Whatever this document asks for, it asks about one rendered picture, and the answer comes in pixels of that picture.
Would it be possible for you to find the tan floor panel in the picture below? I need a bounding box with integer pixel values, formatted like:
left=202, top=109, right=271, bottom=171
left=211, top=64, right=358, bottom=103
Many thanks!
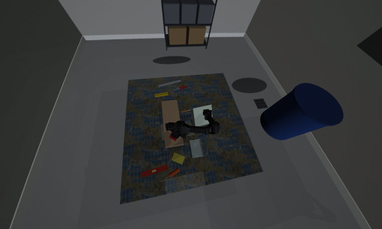
left=161, top=100, right=184, bottom=148

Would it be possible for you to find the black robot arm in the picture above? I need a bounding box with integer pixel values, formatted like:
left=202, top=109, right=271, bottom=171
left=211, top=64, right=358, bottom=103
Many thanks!
left=166, top=109, right=219, bottom=139

